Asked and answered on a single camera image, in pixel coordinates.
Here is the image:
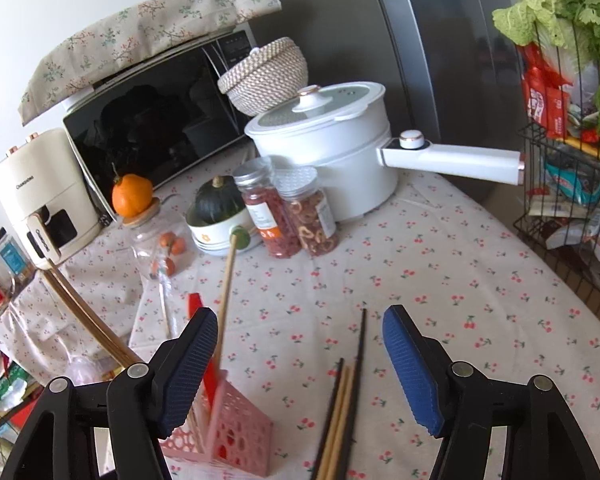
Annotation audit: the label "brown wooden chopstick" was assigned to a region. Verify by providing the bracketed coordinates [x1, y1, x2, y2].
[46, 267, 143, 363]
[40, 269, 137, 366]

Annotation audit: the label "glass pot lid white knob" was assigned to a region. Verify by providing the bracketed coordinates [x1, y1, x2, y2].
[245, 81, 387, 131]

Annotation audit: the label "red snack packet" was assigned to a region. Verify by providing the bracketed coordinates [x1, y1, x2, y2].
[520, 42, 571, 141]

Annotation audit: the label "grey refrigerator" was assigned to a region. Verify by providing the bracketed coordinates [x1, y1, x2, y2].
[222, 0, 528, 206]

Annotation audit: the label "light wooden chopstick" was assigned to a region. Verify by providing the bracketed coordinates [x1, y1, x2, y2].
[215, 234, 238, 368]
[330, 366, 356, 480]
[316, 365, 353, 480]

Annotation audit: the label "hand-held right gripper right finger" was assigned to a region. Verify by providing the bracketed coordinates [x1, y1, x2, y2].
[382, 304, 600, 480]

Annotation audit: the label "green white plastic packet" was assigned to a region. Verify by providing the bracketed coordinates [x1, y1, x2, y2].
[0, 360, 36, 411]

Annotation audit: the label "white electric pot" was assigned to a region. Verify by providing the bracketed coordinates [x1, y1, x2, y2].
[244, 81, 527, 223]

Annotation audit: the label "plastic jar red dried fruit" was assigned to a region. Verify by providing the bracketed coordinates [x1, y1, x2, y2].
[231, 157, 302, 260]

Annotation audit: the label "cream air fryer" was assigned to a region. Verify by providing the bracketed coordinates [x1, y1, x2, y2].
[0, 127, 103, 272]

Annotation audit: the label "large orange citrus fruit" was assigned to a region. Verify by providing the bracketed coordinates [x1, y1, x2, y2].
[111, 162, 154, 218]

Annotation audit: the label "red plastic spoon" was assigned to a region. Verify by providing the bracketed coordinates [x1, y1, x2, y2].
[186, 292, 221, 411]

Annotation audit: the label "translucent plastic bag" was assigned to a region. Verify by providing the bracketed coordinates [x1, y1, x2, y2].
[62, 350, 131, 386]

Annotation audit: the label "pile of assorted packets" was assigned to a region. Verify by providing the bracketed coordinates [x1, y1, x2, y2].
[525, 100, 600, 306]

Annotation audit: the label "pink perforated utensil holder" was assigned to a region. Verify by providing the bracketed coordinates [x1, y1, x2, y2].
[157, 377, 275, 476]

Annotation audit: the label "black wire rack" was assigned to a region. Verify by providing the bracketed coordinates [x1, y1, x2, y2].
[512, 20, 600, 306]

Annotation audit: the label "silver microwave oven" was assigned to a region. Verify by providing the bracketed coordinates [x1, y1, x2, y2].
[62, 30, 258, 221]

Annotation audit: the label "white flower print bowl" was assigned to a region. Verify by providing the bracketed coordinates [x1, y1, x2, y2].
[186, 209, 263, 253]

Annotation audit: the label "plastic jar dried fruit rings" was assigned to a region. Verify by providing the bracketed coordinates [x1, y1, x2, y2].
[275, 166, 340, 257]

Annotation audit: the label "black chopstick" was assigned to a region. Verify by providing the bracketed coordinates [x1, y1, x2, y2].
[310, 358, 345, 480]
[342, 308, 368, 480]

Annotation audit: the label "cherry print tablecloth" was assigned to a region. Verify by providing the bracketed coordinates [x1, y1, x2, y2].
[0, 160, 600, 480]

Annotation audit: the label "dark green squash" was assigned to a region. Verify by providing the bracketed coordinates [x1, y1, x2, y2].
[194, 176, 246, 225]

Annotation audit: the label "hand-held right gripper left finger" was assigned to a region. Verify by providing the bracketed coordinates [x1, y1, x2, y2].
[0, 306, 220, 480]

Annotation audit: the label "woven rope basket with lid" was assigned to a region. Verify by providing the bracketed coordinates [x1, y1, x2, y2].
[217, 37, 309, 117]

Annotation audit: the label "napa cabbage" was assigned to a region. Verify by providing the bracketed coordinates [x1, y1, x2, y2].
[492, 0, 588, 46]

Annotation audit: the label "glass jar wooden lid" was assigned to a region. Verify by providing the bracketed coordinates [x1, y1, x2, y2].
[122, 197, 188, 281]

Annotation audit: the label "floral cloth cover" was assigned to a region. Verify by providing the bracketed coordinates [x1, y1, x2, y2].
[17, 0, 283, 127]

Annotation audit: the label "clear jar blue label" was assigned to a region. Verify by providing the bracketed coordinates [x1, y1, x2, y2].
[0, 227, 33, 301]

